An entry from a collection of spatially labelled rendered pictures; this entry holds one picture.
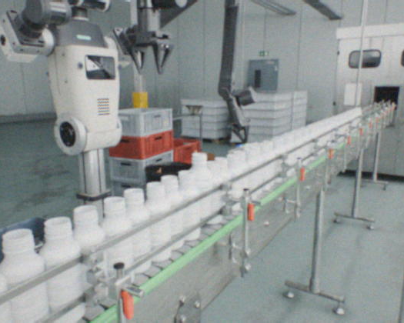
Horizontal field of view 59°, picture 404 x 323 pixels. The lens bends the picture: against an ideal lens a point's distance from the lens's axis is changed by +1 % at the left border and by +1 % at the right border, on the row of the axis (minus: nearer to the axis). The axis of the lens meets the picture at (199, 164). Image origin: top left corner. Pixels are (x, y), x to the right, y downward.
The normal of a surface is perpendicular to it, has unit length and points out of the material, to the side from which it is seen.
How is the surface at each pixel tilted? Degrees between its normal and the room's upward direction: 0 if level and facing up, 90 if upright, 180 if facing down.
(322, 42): 90
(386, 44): 90
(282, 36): 90
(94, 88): 90
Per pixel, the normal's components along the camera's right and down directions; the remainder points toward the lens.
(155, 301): 0.85, 0.11
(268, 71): -0.53, 0.19
